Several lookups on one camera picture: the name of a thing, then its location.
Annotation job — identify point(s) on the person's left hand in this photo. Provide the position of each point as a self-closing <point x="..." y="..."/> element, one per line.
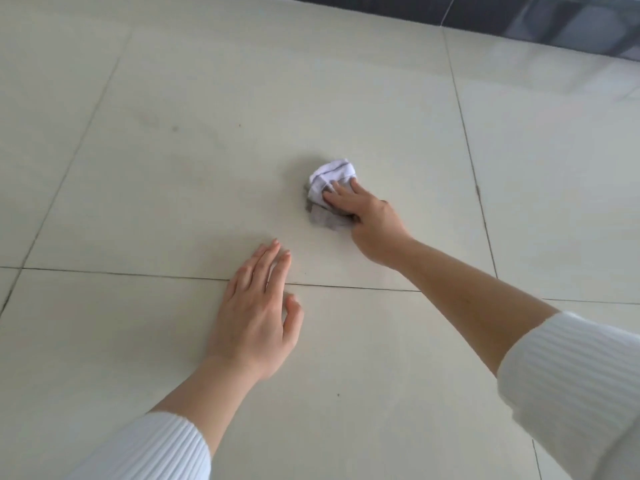
<point x="250" y="324"/>

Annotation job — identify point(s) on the person's right hand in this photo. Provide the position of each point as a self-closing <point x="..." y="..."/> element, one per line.
<point x="375" y="224"/>

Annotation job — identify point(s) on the grey wiping rag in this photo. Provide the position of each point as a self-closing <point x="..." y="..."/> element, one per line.
<point x="330" y="169"/>

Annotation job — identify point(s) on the person's right forearm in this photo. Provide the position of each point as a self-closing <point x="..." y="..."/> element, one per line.
<point x="525" y="334"/>

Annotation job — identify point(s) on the person's left forearm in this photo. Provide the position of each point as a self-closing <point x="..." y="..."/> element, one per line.
<point x="150" y="429"/>

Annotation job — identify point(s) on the black baseboard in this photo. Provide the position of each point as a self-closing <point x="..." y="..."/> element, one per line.
<point x="475" y="9"/>

